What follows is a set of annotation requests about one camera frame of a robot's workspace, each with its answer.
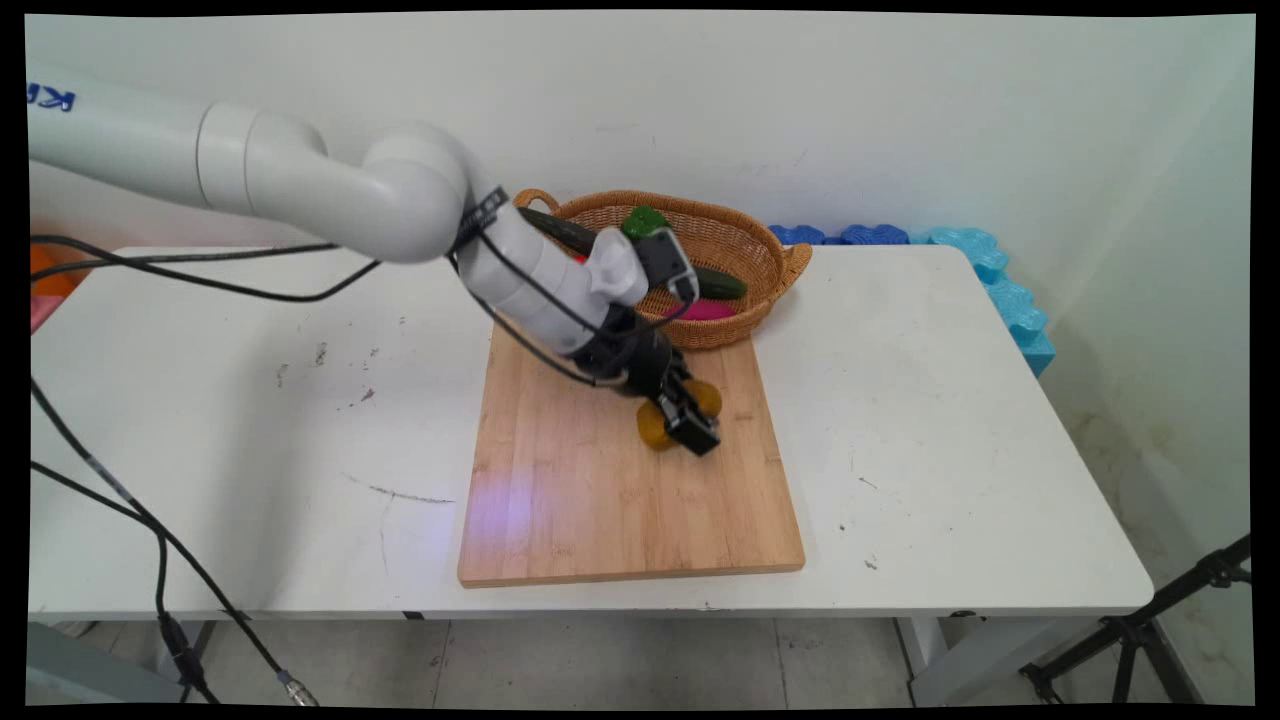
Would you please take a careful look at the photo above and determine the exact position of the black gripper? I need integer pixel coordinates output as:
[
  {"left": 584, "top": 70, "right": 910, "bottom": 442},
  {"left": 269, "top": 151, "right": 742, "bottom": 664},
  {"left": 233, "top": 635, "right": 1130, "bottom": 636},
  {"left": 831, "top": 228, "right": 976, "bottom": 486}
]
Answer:
[{"left": 574, "top": 304, "right": 723, "bottom": 459}]

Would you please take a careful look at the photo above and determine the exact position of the brown toy potato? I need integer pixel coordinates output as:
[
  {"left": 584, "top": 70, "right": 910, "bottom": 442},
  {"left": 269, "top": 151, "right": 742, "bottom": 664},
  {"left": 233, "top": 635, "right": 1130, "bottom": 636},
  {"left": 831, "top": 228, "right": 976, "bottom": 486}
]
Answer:
[{"left": 636, "top": 378, "right": 724, "bottom": 452}]

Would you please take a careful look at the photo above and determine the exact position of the magenta toy vegetable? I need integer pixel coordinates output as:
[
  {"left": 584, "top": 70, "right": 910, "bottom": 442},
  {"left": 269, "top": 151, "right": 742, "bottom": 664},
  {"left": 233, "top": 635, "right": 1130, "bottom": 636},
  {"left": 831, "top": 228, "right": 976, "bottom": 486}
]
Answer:
[{"left": 660, "top": 297, "right": 738, "bottom": 323}]

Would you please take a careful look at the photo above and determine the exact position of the wooden cutting board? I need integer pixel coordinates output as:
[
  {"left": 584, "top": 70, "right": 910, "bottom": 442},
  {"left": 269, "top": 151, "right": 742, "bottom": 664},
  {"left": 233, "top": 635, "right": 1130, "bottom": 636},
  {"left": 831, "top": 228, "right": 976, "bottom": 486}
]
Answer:
[{"left": 457, "top": 240, "right": 808, "bottom": 589}]

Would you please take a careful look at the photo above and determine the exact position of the woven wicker basket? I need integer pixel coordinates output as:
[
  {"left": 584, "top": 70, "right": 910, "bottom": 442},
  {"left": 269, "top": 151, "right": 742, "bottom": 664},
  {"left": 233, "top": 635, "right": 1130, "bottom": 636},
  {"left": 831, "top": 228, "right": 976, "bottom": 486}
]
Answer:
[{"left": 509, "top": 187, "right": 815, "bottom": 351}]

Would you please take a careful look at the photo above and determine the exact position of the green toy bell pepper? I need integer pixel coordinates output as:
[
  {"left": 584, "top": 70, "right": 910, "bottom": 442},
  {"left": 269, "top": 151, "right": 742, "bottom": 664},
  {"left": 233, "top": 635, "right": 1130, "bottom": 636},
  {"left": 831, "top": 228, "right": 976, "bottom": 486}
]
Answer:
[{"left": 621, "top": 205, "right": 674, "bottom": 242}]

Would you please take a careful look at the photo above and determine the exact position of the dark green toy cucumber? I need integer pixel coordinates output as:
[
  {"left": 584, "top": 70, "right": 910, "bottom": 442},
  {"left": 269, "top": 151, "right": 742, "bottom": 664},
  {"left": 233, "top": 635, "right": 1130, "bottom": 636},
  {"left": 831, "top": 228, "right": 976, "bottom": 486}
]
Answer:
[{"left": 517, "top": 206, "right": 749, "bottom": 302}]

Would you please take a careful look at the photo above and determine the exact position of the light blue foam piece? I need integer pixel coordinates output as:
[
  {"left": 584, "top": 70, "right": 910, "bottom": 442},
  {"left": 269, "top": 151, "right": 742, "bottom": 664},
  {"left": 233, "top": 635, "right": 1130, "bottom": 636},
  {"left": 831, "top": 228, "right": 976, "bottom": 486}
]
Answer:
[{"left": 925, "top": 227, "right": 1058, "bottom": 379}]

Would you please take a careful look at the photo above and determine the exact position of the white table leg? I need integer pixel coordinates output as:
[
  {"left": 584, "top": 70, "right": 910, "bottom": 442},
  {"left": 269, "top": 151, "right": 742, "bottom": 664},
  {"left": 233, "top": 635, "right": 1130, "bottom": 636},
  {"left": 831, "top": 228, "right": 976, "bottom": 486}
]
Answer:
[
  {"left": 893, "top": 613, "right": 1066, "bottom": 708},
  {"left": 150, "top": 619, "right": 218, "bottom": 703}
]

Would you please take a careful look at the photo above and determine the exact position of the black tripod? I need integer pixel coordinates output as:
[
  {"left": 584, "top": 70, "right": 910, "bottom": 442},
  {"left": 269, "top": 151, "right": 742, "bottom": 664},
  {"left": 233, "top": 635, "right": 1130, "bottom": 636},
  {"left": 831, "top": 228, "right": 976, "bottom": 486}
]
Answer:
[{"left": 1018, "top": 534, "right": 1254, "bottom": 707}]

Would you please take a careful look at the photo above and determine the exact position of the orange object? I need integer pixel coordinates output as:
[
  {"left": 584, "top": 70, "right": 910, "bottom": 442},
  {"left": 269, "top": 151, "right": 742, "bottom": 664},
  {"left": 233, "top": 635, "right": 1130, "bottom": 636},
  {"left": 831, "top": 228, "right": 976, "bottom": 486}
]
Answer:
[{"left": 28, "top": 243, "right": 89, "bottom": 300}]

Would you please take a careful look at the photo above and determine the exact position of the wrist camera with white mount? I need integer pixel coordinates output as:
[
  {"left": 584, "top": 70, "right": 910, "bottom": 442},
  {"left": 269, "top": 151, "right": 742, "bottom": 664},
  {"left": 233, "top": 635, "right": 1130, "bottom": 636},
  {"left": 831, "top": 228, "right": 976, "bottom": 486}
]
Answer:
[{"left": 588, "top": 227, "right": 700, "bottom": 308}]

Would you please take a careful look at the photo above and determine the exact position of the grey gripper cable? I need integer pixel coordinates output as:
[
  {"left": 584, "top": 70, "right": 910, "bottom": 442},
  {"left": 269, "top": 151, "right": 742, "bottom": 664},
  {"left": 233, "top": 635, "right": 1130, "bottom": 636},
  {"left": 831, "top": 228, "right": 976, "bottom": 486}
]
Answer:
[{"left": 28, "top": 255, "right": 629, "bottom": 391}]

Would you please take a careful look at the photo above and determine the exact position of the black camera cable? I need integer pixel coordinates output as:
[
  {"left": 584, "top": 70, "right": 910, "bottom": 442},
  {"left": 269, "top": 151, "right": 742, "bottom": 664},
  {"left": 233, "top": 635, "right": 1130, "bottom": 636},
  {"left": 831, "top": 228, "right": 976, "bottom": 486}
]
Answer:
[{"left": 28, "top": 188, "right": 700, "bottom": 336}]

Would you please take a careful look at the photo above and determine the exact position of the black cable with silver connector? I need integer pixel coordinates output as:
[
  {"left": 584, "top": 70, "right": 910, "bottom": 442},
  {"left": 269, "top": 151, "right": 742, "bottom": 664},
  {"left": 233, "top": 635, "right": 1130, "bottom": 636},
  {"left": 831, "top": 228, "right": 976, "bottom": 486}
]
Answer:
[{"left": 28, "top": 376, "right": 323, "bottom": 708}]

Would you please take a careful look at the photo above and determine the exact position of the grey metal base frame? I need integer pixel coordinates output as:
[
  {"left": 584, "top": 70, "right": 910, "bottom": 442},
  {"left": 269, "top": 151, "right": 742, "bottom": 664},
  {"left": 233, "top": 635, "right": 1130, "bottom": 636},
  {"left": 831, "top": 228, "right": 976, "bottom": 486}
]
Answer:
[{"left": 28, "top": 620, "right": 187, "bottom": 705}]

